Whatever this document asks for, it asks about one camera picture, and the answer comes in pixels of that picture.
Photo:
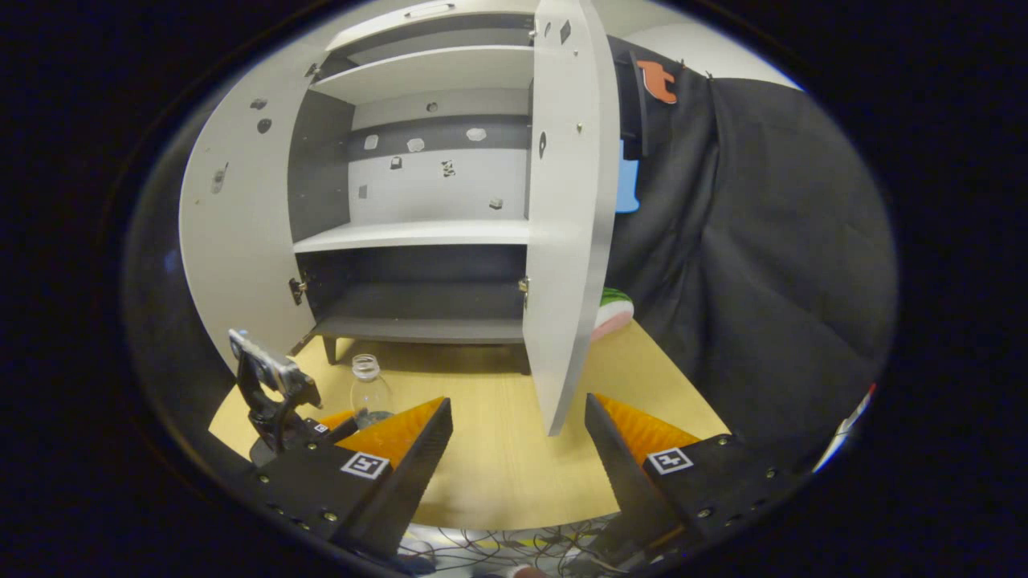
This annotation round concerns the watermelon slice toy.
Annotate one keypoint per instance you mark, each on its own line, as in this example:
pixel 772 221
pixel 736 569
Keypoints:
pixel 614 309

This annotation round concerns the white cabinet drawer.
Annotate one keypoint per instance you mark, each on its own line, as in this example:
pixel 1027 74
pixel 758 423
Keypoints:
pixel 434 20

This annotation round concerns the white cabinet door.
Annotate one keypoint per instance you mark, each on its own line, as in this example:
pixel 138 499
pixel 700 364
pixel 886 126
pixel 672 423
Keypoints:
pixel 566 241
pixel 241 249

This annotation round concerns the clear plastic bottle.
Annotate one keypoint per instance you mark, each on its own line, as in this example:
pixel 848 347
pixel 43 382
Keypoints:
pixel 369 393

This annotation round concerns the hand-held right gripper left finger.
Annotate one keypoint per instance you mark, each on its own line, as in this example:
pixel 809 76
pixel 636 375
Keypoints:
pixel 418 449

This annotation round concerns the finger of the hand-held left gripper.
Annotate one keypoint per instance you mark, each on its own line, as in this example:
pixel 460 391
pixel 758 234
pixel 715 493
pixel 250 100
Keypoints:
pixel 333 428

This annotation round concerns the white cabinet shelf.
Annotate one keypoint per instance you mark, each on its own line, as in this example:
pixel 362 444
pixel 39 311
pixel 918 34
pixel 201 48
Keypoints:
pixel 418 72
pixel 418 235

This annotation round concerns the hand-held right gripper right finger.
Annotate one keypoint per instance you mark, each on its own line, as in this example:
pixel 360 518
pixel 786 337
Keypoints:
pixel 618 457

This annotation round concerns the white grey cabinet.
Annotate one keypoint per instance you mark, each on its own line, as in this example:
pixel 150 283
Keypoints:
pixel 434 185

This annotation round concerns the black backdrop cloth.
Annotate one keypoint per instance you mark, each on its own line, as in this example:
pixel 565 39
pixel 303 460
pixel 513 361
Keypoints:
pixel 763 265

